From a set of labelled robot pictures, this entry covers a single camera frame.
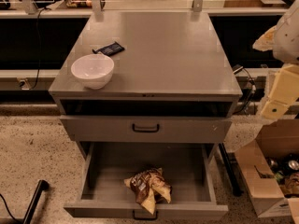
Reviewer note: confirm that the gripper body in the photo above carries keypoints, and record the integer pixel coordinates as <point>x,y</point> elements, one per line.
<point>287,37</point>

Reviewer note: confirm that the brown chip bag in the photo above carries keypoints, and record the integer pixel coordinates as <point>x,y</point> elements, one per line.
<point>149,187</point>

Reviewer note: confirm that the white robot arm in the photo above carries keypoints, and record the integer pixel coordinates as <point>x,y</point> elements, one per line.
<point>283,40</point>

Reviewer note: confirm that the grey drawer cabinet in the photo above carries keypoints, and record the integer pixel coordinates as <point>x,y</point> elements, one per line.
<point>172,66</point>

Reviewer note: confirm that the open grey bottom drawer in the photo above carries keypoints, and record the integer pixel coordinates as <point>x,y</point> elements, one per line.
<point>185,168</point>

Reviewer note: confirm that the closed grey upper drawer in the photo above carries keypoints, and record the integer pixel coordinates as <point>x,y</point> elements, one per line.
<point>145,129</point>

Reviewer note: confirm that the cardboard box with cans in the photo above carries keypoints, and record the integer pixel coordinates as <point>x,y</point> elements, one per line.
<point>277,141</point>

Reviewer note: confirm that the black base leg right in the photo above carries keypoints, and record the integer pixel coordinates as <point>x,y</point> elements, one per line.
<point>236,190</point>

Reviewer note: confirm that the black base leg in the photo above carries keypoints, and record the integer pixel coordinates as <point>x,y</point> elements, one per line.
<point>236,190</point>
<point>42,185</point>

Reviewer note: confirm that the dark blue snack packet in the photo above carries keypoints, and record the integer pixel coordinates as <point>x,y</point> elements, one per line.
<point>110,50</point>

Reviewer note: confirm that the white bowl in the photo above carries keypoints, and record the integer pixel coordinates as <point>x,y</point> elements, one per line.
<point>93,71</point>

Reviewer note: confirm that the black base leg left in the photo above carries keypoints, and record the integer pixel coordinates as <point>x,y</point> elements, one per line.
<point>42,185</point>

